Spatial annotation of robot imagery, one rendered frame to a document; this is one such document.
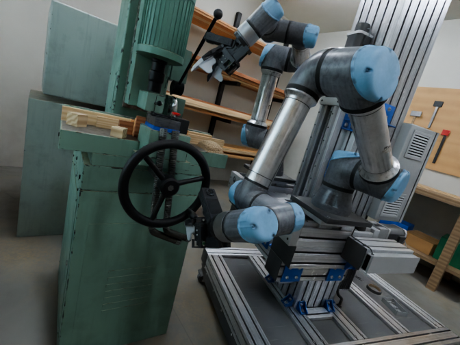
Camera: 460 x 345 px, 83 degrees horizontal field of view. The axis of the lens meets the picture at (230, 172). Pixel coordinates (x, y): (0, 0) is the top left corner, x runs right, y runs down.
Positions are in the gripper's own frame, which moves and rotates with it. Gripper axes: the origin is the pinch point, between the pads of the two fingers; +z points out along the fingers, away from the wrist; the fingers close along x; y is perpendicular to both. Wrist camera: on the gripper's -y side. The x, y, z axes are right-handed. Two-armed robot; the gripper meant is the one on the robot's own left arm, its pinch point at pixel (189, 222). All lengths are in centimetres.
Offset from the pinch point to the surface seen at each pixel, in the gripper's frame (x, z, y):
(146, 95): -10, 15, -48
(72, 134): -32.8, 11.7, -27.3
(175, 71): 6, 25, -70
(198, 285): 45, 81, 35
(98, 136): -25.6, 11.3, -27.8
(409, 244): 273, 47, 24
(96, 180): -24.5, 18.8, -15.1
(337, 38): 307, 106, -279
